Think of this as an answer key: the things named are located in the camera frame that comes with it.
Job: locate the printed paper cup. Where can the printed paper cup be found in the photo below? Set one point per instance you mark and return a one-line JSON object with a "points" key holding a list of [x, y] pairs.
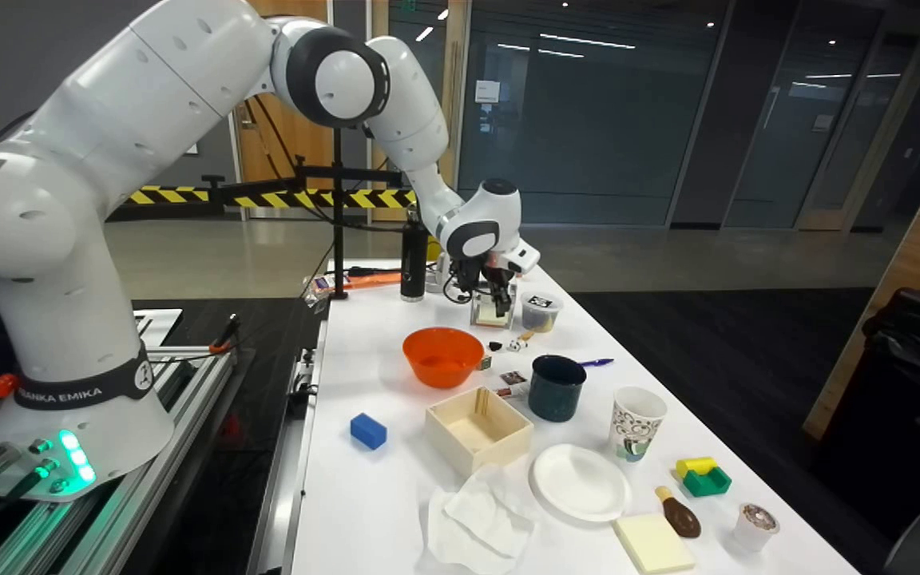
{"points": [[637, 422]]}

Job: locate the small jar with grey lid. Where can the small jar with grey lid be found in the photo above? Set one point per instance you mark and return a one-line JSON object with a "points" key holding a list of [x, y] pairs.
{"points": [[541, 315]]}

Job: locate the white round plate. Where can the white round plate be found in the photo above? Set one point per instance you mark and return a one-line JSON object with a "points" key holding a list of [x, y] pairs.
{"points": [[578, 482]]}

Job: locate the black heart-shaped piece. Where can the black heart-shaped piece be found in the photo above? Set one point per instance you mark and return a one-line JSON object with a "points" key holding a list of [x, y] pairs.
{"points": [[495, 345]]}

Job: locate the black camera stand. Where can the black camera stand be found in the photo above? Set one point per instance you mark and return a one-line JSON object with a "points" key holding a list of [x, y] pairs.
{"points": [[340, 213]]}

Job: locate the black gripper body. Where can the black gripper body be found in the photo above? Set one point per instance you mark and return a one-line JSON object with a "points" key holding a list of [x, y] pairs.
{"points": [[495, 273]]}

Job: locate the open wooden box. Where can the open wooden box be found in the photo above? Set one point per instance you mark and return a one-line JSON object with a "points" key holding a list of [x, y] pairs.
{"points": [[478, 428]]}

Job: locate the blue pen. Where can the blue pen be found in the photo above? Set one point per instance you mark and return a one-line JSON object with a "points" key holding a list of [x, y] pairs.
{"points": [[596, 362]]}

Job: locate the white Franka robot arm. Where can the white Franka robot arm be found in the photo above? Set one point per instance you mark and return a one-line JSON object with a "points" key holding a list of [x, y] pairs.
{"points": [[109, 194]]}

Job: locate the yellow black striped barrier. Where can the yellow black striped barrier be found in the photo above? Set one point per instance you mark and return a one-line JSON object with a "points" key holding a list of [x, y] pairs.
{"points": [[268, 197]]}

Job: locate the green and yellow blocks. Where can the green and yellow blocks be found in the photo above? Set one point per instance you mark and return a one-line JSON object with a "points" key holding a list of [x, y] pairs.
{"points": [[703, 478]]}

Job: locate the dark green mug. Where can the dark green mug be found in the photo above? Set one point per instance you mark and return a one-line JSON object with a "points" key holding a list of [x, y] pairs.
{"points": [[557, 387]]}

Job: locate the white crumpled tissue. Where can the white crumpled tissue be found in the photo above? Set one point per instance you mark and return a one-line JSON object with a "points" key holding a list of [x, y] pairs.
{"points": [[478, 515]]}

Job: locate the black trash bin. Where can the black trash bin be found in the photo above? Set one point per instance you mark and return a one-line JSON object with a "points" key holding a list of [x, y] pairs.
{"points": [[907, 394]]}

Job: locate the orange plastic bowl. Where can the orange plastic bowl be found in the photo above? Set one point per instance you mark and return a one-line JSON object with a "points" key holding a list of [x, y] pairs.
{"points": [[443, 354]]}

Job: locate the brown wooden brush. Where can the brown wooden brush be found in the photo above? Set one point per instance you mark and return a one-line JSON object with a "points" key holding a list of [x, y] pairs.
{"points": [[679, 515]]}

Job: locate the clear post-it notes container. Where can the clear post-it notes container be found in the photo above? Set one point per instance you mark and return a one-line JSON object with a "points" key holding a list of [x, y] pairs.
{"points": [[489, 315]]}

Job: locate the yellow sticky note pad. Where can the yellow sticky note pad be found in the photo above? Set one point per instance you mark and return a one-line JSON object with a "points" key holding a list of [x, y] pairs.
{"points": [[653, 545]]}

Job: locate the blue rectangular block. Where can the blue rectangular block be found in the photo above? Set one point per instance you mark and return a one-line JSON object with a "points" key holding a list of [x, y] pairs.
{"points": [[367, 428]]}

